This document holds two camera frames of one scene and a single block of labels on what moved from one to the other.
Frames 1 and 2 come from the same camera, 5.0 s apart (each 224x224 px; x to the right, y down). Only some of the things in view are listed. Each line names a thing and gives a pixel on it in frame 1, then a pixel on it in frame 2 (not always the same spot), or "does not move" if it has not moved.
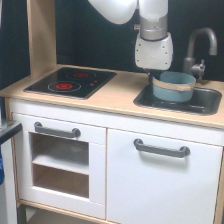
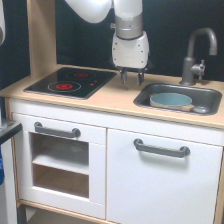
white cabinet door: x=144 y=187 does not move
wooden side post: x=42 y=33 does not move
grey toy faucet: x=190 y=65 does not move
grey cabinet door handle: x=183 y=151 does not move
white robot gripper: x=154 y=54 → x=130 y=53
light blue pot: x=173 y=86 → x=173 y=100
